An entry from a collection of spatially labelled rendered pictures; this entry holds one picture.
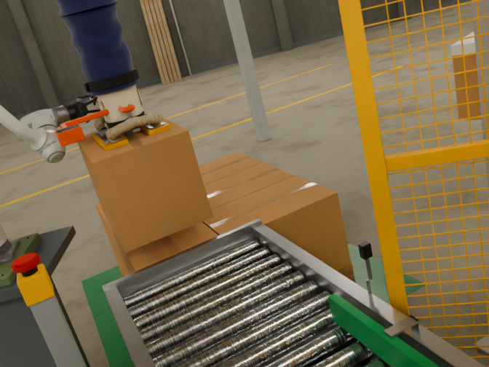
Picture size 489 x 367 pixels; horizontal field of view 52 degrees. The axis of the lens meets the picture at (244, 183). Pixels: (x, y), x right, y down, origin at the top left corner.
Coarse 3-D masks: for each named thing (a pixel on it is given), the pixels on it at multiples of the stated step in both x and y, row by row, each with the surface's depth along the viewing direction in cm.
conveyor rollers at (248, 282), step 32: (224, 256) 208; (256, 256) 203; (160, 288) 198; (192, 288) 193; (224, 288) 189; (256, 288) 184; (288, 288) 179; (160, 320) 181; (192, 320) 176; (224, 320) 170; (256, 320) 165; (288, 320) 159; (320, 320) 154; (160, 352) 163; (192, 352) 157; (224, 352) 152; (256, 352) 147; (320, 352) 143; (352, 352) 138
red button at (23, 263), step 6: (18, 258) 126; (24, 258) 125; (30, 258) 124; (36, 258) 125; (12, 264) 123; (18, 264) 122; (24, 264) 122; (30, 264) 122; (36, 264) 124; (12, 270) 123; (18, 270) 122; (24, 270) 122; (30, 270) 124; (36, 270) 126; (24, 276) 124
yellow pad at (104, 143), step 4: (104, 128) 224; (92, 136) 231; (96, 136) 227; (100, 136) 222; (104, 136) 220; (120, 136) 212; (96, 140) 222; (100, 140) 217; (104, 140) 213; (116, 140) 208; (120, 140) 208; (124, 140) 207; (100, 144) 213; (104, 144) 208; (108, 144) 206; (112, 144) 205; (116, 144) 206; (120, 144) 206; (104, 148) 205; (108, 148) 205; (112, 148) 205
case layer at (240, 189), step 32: (224, 160) 334; (256, 160) 317; (224, 192) 278; (256, 192) 266; (288, 192) 255; (320, 192) 245; (224, 224) 238; (288, 224) 233; (320, 224) 241; (128, 256) 231; (160, 256) 223; (320, 256) 245
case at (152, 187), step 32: (96, 160) 194; (128, 160) 197; (160, 160) 203; (192, 160) 208; (96, 192) 253; (128, 192) 200; (160, 192) 206; (192, 192) 211; (128, 224) 204; (160, 224) 209; (192, 224) 215
